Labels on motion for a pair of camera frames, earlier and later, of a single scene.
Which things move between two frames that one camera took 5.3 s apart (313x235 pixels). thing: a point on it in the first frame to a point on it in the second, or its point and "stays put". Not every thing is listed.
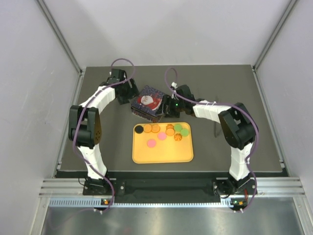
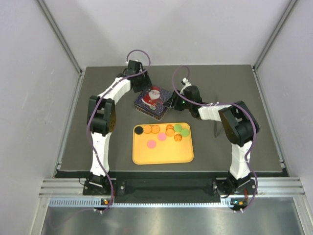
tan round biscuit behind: x=155 y=128 stays put
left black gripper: x=133 y=92 to x=145 y=83
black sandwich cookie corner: x=139 y=129 stays put
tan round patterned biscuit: x=147 y=128 stays put
